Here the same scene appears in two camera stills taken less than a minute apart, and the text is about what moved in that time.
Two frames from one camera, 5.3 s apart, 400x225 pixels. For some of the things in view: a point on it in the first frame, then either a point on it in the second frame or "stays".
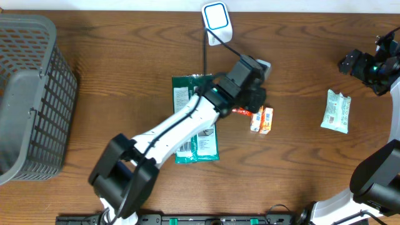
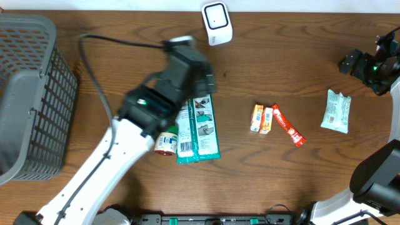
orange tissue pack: [266, 120] stays
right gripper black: [364, 59] stays
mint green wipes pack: [337, 112] stays
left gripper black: [260, 99] → [209, 82]
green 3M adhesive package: [204, 146] stays
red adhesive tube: [241, 110] → [298, 140]
